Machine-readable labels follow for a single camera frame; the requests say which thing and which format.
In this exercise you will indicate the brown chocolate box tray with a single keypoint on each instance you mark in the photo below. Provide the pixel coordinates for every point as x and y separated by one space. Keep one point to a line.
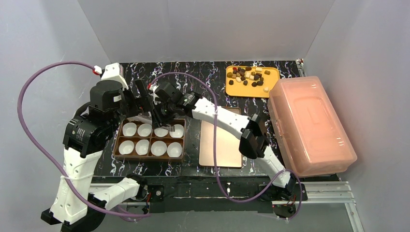
152 138

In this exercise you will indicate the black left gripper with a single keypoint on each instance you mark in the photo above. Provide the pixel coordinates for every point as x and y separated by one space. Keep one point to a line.
140 94

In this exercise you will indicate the aluminium frame rail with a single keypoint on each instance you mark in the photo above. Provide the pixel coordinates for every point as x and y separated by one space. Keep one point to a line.
206 197

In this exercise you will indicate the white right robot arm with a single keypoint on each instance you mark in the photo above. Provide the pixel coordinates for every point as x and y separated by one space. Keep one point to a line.
251 132

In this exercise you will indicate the rose gold box lid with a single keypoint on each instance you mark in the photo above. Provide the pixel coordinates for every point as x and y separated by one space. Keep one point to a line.
228 155

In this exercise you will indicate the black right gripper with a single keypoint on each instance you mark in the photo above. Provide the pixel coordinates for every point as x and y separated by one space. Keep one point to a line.
165 107

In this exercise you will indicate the pink plastic storage box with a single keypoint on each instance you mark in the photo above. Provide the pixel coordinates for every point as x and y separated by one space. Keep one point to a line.
309 134

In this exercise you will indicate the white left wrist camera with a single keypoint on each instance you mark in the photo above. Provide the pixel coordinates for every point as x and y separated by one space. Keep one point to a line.
115 72

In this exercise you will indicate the white paper cup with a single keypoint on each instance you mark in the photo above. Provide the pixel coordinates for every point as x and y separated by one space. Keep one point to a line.
126 147
129 129
174 150
142 147
144 130
160 132
178 131
158 148

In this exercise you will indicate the metal tweezers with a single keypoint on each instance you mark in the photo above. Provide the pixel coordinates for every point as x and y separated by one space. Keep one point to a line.
170 126

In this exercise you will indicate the yellow tray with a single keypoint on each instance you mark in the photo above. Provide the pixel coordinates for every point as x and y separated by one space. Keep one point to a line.
247 81

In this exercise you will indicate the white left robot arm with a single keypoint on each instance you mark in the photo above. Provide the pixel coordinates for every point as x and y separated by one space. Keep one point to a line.
86 135

